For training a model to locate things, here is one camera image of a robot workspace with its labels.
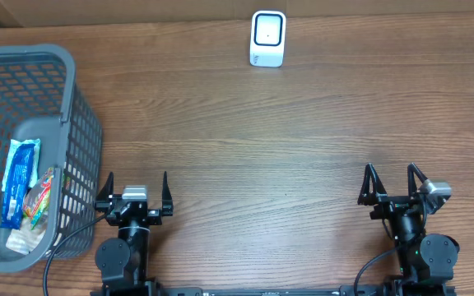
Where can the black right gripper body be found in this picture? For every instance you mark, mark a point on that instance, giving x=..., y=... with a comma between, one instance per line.
x=390, y=205

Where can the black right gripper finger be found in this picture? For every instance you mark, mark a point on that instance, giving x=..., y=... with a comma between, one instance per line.
x=372, y=191
x=413, y=174

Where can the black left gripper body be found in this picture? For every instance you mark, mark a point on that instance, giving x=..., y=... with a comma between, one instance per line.
x=155, y=219

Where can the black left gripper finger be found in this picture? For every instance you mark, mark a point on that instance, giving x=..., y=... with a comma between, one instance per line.
x=107, y=189
x=167, y=200

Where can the green gummy candy bag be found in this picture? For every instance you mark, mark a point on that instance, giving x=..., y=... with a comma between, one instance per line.
x=36, y=202

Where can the beige snack bag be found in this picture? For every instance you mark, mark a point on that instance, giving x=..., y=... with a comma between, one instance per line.
x=25, y=239

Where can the blue cookie packet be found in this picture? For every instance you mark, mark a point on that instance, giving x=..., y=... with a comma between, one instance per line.
x=20, y=163

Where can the light teal snack packet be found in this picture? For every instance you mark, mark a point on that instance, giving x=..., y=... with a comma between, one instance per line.
x=35, y=164

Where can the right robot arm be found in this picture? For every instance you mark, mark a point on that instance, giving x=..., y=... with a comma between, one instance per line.
x=426, y=261

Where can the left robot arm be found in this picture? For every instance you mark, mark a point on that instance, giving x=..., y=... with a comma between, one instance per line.
x=122, y=260

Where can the white barcode scanner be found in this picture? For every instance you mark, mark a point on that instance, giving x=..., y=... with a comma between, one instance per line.
x=267, y=39

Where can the grey plastic laundry basket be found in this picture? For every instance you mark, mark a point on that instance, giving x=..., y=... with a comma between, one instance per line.
x=39, y=99

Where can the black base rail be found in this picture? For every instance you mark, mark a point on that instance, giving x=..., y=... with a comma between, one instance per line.
x=270, y=292

